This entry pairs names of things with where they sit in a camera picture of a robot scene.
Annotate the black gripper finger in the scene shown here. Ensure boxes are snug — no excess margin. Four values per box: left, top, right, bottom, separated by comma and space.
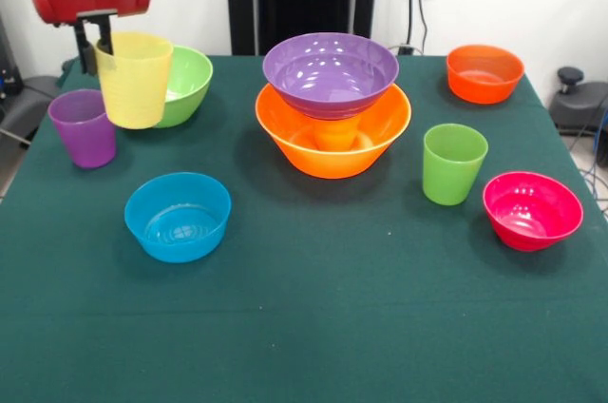
97, 17, 115, 56
72, 21, 100, 77

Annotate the yellow cup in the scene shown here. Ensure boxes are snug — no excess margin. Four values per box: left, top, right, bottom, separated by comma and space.
94, 31, 175, 131

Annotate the purple bowl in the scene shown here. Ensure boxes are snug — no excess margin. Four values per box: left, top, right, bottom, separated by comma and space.
261, 31, 400, 122

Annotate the orange cup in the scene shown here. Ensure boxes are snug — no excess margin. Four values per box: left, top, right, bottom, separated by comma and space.
312, 115, 362, 152

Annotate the large yellow-orange bowl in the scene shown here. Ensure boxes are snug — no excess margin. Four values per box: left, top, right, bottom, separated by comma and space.
254, 82, 413, 181

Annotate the dark grey stand base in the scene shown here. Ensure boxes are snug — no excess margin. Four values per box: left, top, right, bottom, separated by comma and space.
0, 73, 66, 147
549, 66, 608, 137

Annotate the black electronic device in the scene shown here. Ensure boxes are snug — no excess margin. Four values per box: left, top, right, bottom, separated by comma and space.
0, 12, 24, 107

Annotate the purple cup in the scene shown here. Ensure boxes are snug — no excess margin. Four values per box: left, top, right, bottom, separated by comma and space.
47, 88, 118, 170

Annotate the green bowl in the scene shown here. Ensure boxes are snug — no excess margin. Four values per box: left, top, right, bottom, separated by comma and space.
152, 45, 214, 129

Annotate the blue bowl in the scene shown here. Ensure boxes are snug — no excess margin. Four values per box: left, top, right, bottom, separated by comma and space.
123, 172, 233, 264

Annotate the dark green tablecloth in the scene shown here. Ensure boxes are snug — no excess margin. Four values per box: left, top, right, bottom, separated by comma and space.
0, 53, 608, 403

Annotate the green cup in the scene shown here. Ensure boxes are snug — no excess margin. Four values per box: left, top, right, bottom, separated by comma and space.
422, 123, 490, 207

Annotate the red-orange bowl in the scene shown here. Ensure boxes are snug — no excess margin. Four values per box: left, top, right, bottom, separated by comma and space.
446, 44, 526, 106

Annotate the pink bowl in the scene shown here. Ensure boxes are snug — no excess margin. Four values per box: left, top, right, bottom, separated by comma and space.
483, 171, 585, 253

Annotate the blue cable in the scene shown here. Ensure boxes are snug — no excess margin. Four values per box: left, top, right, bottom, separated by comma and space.
581, 106, 608, 214

